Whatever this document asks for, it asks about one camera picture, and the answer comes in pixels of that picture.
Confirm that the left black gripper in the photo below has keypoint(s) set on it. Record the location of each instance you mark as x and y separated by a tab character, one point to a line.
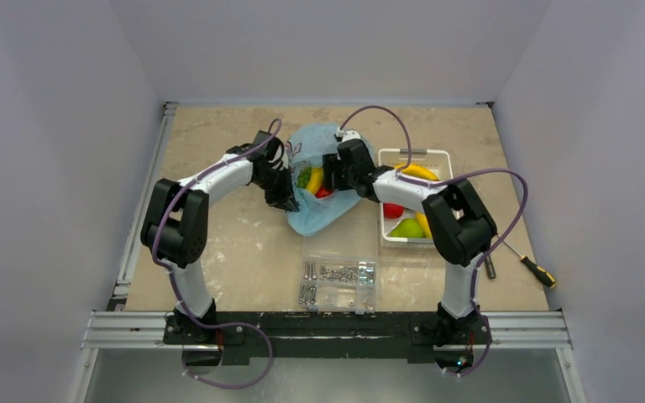
285	199

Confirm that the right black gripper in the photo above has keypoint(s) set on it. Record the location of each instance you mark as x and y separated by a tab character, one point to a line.
334	177

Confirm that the yellow fake banana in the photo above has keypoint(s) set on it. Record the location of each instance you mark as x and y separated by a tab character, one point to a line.
417	172
316	180

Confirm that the light blue plastic bag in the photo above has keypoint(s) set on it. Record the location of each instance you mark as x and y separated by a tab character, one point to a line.
306	148

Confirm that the green fake pear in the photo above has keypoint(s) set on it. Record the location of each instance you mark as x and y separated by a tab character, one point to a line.
406	228

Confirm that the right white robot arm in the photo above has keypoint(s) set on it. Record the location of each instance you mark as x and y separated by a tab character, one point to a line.
459	222

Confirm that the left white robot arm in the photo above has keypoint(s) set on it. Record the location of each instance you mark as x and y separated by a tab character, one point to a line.
176	221

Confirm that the red fake apple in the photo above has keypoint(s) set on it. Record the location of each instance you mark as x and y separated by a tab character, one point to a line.
392	211

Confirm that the clear plastic screw box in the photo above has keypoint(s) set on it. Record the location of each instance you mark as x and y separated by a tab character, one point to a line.
339	267

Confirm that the white plastic basket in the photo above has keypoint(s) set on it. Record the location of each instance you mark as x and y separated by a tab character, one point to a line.
436	160

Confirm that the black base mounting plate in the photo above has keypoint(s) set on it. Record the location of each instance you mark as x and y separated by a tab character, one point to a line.
417	337

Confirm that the yellow black screwdriver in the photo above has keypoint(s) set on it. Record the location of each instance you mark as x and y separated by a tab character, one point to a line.
540	274

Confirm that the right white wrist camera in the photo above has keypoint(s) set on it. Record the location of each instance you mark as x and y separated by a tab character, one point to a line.
346	135

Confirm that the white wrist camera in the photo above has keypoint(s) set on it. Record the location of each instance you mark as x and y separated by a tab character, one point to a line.
282	158
346	135

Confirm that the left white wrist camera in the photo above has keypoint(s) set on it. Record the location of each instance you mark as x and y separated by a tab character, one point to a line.
282	158

